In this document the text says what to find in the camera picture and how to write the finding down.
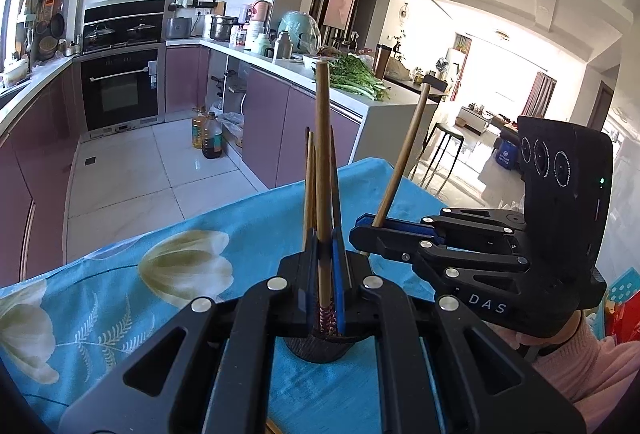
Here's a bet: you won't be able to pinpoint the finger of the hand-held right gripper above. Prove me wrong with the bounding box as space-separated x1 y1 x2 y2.
348 213 531 320
387 208 526 235

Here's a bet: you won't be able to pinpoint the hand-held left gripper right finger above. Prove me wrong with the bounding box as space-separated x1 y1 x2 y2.
330 238 587 434

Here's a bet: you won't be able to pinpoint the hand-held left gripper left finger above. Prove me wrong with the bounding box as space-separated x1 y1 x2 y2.
57 230 322 434

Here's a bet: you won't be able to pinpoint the black mesh utensil holder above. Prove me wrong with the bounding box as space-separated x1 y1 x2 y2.
282 333 354 366

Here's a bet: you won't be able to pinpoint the person's right forearm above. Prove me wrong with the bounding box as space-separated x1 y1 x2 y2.
492 310 640 416

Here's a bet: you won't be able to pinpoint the blue shopping bag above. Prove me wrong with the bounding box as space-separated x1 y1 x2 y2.
492 138 521 173

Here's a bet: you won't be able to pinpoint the bunch of green vegetables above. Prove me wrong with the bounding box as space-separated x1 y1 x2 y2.
324 55 394 102

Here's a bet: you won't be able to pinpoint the dark cooking oil bottle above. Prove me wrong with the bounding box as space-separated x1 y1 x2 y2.
201 112 225 160

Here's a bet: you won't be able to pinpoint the brown travel tumbler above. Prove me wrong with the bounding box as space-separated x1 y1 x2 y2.
374 44 392 80

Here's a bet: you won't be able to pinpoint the yellow cooking oil bottle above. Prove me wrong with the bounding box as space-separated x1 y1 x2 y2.
191 108 209 150

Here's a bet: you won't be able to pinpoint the blue floral tablecloth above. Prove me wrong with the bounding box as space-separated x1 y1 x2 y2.
0 157 452 434

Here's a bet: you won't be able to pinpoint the steel thermos flask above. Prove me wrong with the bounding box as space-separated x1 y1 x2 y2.
273 30 292 60

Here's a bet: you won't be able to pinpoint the mint green kitchen appliance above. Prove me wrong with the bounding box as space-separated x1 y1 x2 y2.
277 10 321 55

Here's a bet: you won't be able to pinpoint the pink framed painting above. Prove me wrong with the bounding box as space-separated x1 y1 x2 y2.
322 0 356 30

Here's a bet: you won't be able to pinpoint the black built-in oven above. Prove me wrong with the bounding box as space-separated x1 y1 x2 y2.
79 48 166 133

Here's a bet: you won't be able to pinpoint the stainless steel stockpot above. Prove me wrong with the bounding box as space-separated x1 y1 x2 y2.
209 14 239 41

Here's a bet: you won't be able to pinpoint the purple kitchen cabinets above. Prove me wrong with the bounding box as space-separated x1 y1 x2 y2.
0 40 364 287

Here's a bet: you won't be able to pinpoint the black gas hob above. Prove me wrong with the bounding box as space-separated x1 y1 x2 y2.
82 0 167 53

